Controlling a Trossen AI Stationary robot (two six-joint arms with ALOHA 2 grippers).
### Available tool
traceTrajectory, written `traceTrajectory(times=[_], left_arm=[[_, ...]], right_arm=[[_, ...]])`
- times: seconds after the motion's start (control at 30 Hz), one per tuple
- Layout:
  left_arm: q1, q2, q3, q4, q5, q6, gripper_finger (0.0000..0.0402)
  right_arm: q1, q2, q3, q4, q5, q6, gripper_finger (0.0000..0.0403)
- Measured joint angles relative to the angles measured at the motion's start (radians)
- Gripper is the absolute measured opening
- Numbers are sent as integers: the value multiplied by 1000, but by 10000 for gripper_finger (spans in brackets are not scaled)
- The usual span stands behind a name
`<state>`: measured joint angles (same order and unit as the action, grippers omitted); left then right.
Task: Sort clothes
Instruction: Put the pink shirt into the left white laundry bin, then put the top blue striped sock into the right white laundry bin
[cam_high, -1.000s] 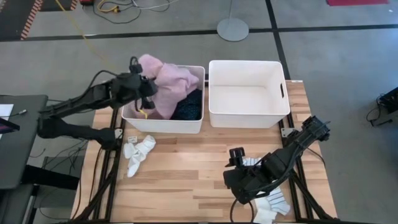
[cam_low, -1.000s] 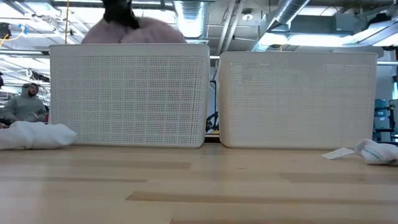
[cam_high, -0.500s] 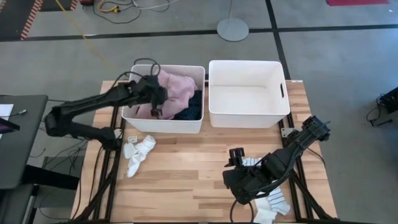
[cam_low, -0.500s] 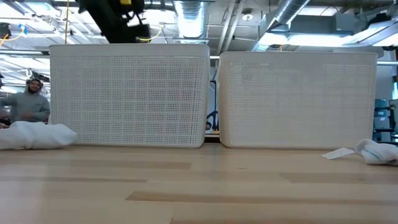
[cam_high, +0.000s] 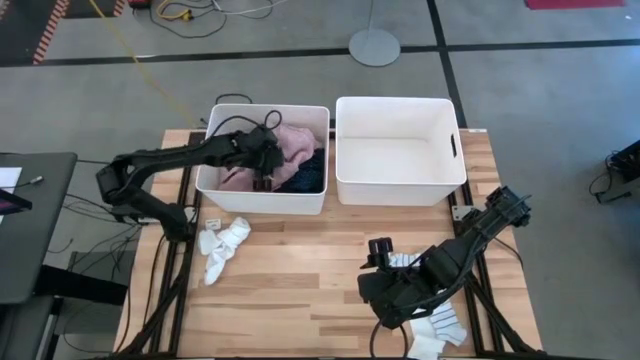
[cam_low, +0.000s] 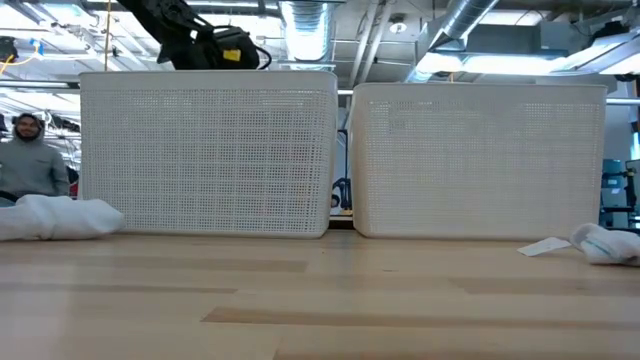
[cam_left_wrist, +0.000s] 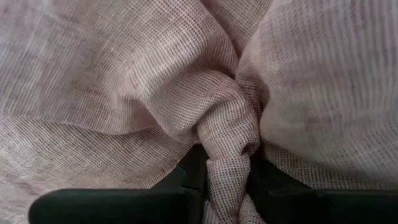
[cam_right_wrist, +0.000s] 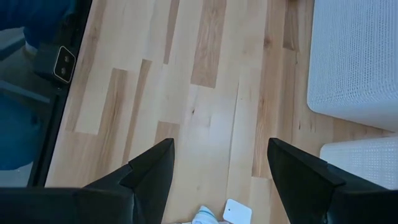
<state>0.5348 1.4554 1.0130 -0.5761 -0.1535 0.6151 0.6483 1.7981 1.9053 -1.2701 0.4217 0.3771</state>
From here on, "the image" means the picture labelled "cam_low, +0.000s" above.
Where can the plain white sock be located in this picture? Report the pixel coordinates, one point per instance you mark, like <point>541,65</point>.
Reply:
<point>55,217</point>

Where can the white striped sock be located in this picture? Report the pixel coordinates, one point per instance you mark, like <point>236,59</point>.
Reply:
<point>610,247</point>

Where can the yellow tag on arm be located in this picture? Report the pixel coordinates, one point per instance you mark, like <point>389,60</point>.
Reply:
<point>232,55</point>

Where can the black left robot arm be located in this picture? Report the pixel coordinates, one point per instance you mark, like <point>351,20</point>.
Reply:
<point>165,20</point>

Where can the white perforated plastic bin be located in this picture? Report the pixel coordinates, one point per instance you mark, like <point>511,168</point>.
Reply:
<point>475,160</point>
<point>210,155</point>

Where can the person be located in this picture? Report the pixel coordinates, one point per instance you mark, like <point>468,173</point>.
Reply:
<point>30,165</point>

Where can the bright ceiling light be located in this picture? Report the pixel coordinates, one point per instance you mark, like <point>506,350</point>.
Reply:
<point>490,64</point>

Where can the white paper label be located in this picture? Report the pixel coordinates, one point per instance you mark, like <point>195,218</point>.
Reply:
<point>545,246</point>

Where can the blue machine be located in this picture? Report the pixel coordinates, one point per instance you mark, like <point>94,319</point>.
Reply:
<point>615,195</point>

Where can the silver spiral ceiling duct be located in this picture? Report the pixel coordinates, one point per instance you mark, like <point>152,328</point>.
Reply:
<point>306,30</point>

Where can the grey slanted ceiling duct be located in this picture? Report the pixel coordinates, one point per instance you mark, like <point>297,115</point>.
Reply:
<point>450,30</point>

